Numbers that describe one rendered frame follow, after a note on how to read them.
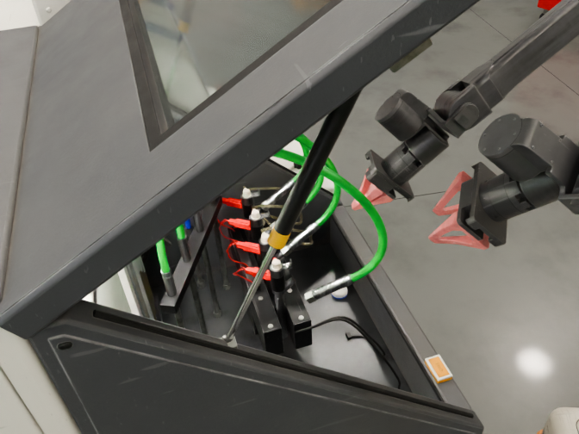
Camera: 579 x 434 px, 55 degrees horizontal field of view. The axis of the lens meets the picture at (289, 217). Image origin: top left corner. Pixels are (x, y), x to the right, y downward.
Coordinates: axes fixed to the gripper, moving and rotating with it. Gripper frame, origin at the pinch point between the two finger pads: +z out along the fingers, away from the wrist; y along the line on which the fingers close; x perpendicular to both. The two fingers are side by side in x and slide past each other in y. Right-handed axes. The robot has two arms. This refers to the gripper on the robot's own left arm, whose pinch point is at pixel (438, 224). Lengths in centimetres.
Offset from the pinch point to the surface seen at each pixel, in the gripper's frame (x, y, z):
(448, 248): 118, -108, 109
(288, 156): -21.8, -1.5, 8.9
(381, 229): -2.7, -0.8, 9.0
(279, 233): -25.4, 19.7, -4.0
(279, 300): 1.8, 1.2, 41.5
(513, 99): 165, -264, 113
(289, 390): -9.1, 27.6, 11.9
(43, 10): -63, -23, 40
